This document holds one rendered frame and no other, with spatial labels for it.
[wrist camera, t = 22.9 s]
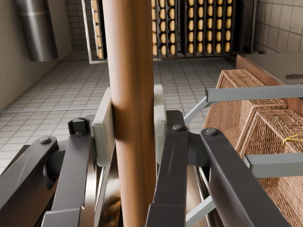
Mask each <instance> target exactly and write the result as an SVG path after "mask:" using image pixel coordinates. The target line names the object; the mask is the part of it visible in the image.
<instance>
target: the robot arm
mask: <svg viewBox="0 0 303 227"><path fill-rule="evenodd" d="M68 128H69V134H70V135H69V139H67V140H63V141H57V139H56V137H55V136H42V137H40V138H38V139H36V140H35V141H34V142H33V143H32V144H31V145H30V146H29V147H28V148H27V149H26V151H25V152H24V153H23V154H22V155H21V156H20V157H19V158H18V159H17V160H16V161H15V162H14V163H13V164H12V165H11V167H10V168H9V169H8V170H7V171H6V172H5V173H4V174H3V175H2V176H1V177H0V227H34V225H35V223H36V222H37V220H38V218H39V217H40V215H41V213H42V212H43V210H44V208H45V207H46V205H47V204H48V202H49V200H50V199H51V197H52V195H53V194H54V192H55V191H56V192H55V197H54V201H53V205H52V208H51V210H50V211H46V212H45V215H44V218H43V221H42V225H41V227H94V216H95V195H96V159H97V165H99V166H100V167H108V165H109V164H110V160H111V155H112V151H113V146H114V142H115V127H114V118H113V108H112V98H111V88H110V87H108V88H107V89H106V91H105V94H104V96H103V99H102V101H101V104H100V106H99V109H98V111H97V113H96V114H88V115H87V116H85V117H78V118H73V119H71V120H69V121H68ZM154 129H155V149H156V163H158V164H160V167H159V172H158V177H157V182H156V188H155V193H154V198H153V203H150V205H149V209H148V214H147V219H146V224H145V227H186V204H187V177H188V165H192V166H198V167H199V171H200V173H201V175H202V178H203V180H204V182H205V184H206V186H207V189H208V191H209V193H210V195H211V198H212V200H213V202H214V205H215V207H216V209H217V211H218V214H219V216H220V218H221V220H222V222H223V225H224V227H291V225H290V224H289V223H288V221H287V220H286V218H285V217H284V216H283V214H282V213H281V212H280V210H279V209H278V208H277V206H276V205H275V203H274V202H273V201H272V199H271V198H270V196H269V195H268V194H267V192H266V191H265V190H264V188H263V187H262V186H261V184H260V183H259V181H258V180H257V179H256V178H255V176H254V175H253V173H252V172H251V170H250V169H249V168H248V166H247V165H246V163H245V162H244V161H243V160H242V158H241V157H240V156H239V154H238V153H237V151H236V150H235V149H234V147H233V146H232V145H231V143H230V142H229V140H228V139H227V138H226V136H225V135H224V134H223V132H222V131H221V130H219V129H216V128H212V127H211V128H204V129H202V130H201V131H200V134H196V133H192V132H189V131H188V128H187V127H186V126H185V122H184V118H183V114H182V112H181V111H179V110H165V99H164V90H163V86H162V85H161V84H158V85H155V86H154Z"/></svg>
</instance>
